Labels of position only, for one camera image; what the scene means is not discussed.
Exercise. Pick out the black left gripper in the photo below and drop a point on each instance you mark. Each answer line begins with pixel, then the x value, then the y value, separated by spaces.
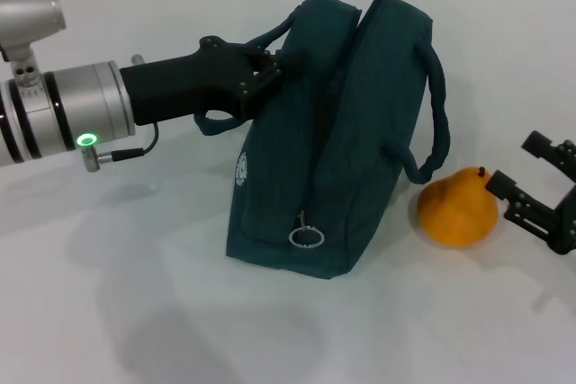
pixel 180 87

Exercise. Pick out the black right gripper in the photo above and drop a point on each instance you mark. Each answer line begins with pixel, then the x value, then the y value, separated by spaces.
pixel 567 226

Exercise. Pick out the orange pear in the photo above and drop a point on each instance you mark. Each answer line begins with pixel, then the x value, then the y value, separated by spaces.
pixel 459 217

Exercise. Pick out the dark teal insulated bag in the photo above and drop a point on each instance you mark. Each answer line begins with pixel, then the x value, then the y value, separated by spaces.
pixel 315 154

